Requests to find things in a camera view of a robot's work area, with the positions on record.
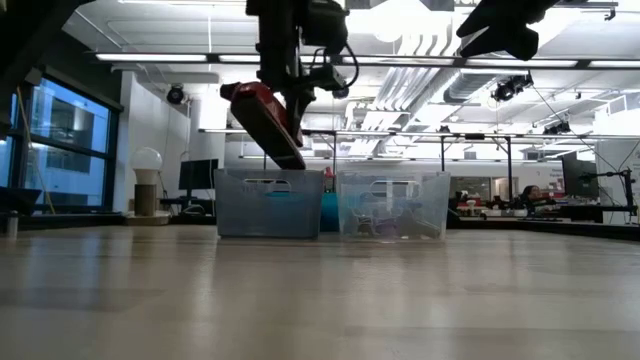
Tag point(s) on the person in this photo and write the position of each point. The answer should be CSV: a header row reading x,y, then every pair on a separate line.
x,y
530,192

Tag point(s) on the large dark-framed window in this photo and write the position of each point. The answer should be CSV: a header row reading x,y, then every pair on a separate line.
x,y
70,120

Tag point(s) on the clear plastic bin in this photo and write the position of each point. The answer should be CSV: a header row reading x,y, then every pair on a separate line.
x,y
430,190

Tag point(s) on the grey plastic bin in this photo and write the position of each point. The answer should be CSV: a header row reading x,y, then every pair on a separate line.
x,y
270,215

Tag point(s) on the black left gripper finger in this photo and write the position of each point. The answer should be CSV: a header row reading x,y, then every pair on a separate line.
x,y
299,112

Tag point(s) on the long ceiling light strip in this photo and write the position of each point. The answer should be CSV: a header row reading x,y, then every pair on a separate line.
x,y
150,57
520,63
237,58

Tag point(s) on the black desk object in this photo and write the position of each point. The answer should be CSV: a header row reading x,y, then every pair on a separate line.
x,y
20,197

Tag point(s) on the teal plastic bin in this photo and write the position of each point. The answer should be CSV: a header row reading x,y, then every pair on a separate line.
x,y
330,215

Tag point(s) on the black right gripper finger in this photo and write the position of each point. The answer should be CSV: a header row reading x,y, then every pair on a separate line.
x,y
482,25
510,42

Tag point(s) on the small metal cup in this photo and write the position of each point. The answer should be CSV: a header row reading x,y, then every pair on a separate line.
x,y
12,222

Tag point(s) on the red stapler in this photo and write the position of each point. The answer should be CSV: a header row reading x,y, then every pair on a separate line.
x,y
260,125

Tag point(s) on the black metal rig frame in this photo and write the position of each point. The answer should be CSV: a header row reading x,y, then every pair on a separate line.
x,y
475,136
320,132

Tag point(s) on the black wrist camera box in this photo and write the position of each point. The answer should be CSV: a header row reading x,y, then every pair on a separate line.
x,y
327,77

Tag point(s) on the black ceiling spotlight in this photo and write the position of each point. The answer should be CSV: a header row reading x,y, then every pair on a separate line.
x,y
557,127
341,94
175,95
510,87

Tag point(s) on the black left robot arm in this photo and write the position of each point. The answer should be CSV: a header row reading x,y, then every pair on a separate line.
x,y
30,40

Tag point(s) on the small red object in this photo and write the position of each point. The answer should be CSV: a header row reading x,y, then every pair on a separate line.
x,y
329,175

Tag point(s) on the large black monitor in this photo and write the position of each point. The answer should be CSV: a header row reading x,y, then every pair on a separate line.
x,y
580,175

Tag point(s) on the black computer monitor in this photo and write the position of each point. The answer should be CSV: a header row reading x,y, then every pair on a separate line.
x,y
197,174

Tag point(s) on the bulb lamp on wooden base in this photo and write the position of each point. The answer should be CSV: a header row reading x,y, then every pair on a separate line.
x,y
146,160

